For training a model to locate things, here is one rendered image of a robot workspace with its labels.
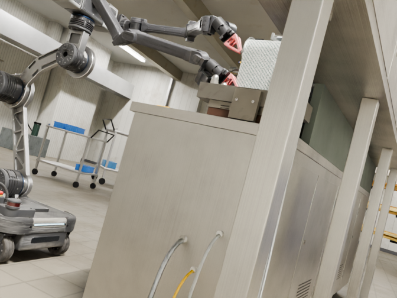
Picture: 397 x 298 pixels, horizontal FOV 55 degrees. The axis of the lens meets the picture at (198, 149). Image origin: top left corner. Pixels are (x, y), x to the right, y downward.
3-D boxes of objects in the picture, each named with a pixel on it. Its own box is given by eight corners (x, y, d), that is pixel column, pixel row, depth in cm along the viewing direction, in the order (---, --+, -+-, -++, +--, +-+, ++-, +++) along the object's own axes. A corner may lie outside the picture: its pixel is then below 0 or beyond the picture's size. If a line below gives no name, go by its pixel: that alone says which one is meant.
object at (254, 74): (230, 101, 161) (241, 60, 162) (283, 110, 149) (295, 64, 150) (230, 101, 160) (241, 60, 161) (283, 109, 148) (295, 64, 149)
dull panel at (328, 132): (365, 192, 335) (371, 166, 337) (370, 193, 333) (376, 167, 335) (299, 143, 144) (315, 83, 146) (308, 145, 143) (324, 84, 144)
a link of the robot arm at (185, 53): (122, 27, 178) (136, 28, 188) (120, 40, 181) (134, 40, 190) (201, 53, 163) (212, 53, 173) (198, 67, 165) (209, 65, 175)
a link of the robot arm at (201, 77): (194, 52, 166) (202, 52, 173) (182, 74, 171) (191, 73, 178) (215, 68, 163) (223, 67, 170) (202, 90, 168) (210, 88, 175)
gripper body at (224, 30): (220, 40, 167) (212, 29, 170) (230, 48, 176) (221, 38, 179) (231, 30, 165) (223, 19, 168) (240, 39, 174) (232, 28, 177)
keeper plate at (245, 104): (230, 118, 137) (237, 88, 137) (255, 122, 131) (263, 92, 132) (227, 116, 134) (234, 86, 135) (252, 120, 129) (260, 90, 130)
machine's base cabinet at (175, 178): (276, 268, 362) (298, 180, 367) (346, 294, 329) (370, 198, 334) (72, 324, 147) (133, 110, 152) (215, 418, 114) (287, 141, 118)
